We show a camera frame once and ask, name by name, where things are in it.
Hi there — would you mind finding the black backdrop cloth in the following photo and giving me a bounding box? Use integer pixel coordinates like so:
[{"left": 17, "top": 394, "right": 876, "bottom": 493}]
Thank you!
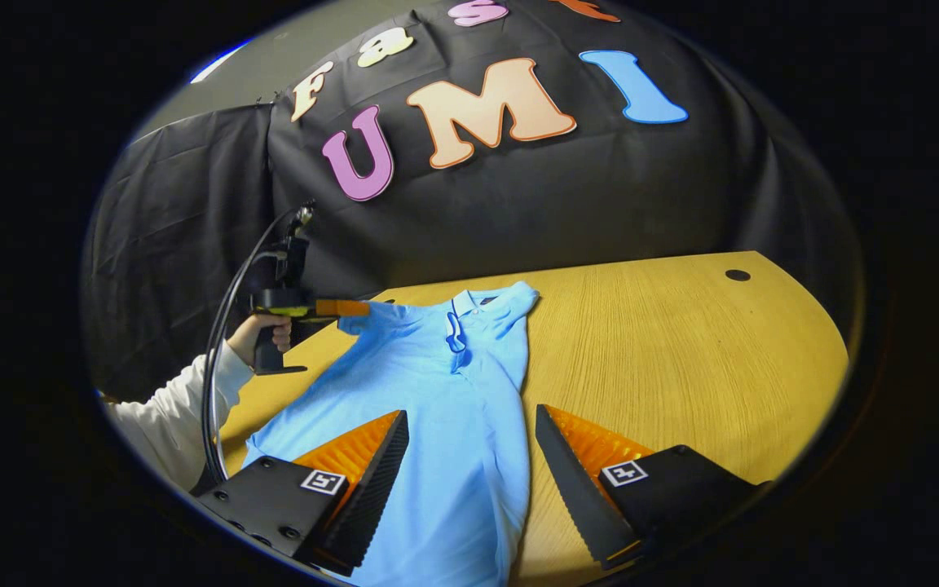
[{"left": 82, "top": 0, "right": 863, "bottom": 402}]

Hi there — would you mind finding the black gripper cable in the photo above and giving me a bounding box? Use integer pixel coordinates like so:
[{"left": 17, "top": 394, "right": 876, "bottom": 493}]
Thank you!
[{"left": 201, "top": 205, "right": 309, "bottom": 488}]

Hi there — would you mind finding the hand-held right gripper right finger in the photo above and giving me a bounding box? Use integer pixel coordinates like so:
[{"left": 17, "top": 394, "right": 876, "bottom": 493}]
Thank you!
[{"left": 535, "top": 404, "right": 770, "bottom": 572}]

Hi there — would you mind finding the light blue polo T-shirt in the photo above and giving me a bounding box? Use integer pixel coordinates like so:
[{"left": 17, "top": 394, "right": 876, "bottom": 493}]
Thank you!
[{"left": 243, "top": 281, "right": 540, "bottom": 587}]

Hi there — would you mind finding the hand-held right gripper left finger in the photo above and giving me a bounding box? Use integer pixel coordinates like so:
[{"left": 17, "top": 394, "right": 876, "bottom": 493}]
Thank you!
[{"left": 192, "top": 409, "right": 410, "bottom": 572}]

